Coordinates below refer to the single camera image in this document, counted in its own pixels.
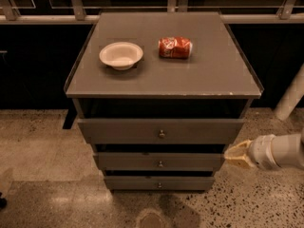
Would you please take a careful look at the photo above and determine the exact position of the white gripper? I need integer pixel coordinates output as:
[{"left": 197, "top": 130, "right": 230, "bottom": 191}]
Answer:
[{"left": 224, "top": 134, "right": 279, "bottom": 171}]

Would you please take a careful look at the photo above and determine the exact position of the grey top drawer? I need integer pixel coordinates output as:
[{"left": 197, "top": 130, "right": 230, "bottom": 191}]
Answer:
[{"left": 78, "top": 119, "right": 244, "bottom": 144}]

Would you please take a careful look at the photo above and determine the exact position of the grey drawer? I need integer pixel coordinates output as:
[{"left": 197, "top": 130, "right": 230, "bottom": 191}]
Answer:
[
  {"left": 78, "top": 119, "right": 244, "bottom": 144},
  {"left": 104, "top": 176, "right": 215, "bottom": 191},
  {"left": 93, "top": 152, "right": 223, "bottom": 171}
]

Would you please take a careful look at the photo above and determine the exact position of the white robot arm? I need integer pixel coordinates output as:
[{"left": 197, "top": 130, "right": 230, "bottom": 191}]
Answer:
[{"left": 224, "top": 134, "right": 304, "bottom": 171}]

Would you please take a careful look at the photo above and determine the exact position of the grey drawer cabinet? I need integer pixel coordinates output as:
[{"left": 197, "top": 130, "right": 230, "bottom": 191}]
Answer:
[{"left": 65, "top": 12, "right": 263, "bottom": 179}]

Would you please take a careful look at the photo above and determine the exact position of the grey bottom drawer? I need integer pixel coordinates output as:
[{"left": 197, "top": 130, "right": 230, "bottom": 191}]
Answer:
[{"left": 104, "top": 176, "right": 215, "bottom": 191}]

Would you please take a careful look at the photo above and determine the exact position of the grey middle drawer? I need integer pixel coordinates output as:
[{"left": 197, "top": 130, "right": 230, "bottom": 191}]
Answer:
[{"left": 93, "top": 152, "right": 223, "bottom": 171}]

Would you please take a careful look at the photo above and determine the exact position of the white pillar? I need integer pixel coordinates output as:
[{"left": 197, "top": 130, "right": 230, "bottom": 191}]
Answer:
[{"left": 275, "top": 64, "right": 304, "bottom": 121}]

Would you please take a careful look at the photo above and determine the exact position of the crushed red soda can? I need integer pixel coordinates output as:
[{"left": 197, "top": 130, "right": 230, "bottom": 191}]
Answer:
[{"left": 159, "top": 36, "right": 193, "bottom": 59}]

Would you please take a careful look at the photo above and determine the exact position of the white paper bowl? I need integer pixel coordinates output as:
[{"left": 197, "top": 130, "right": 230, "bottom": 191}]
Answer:
[{"left": 99, "top": 42, "right": 143, "bottom": 70}]

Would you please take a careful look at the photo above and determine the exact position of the metal window railing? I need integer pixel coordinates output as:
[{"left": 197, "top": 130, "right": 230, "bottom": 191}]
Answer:
[{"left": 0, "top": 0, "right": 304, "bottom": 24}]

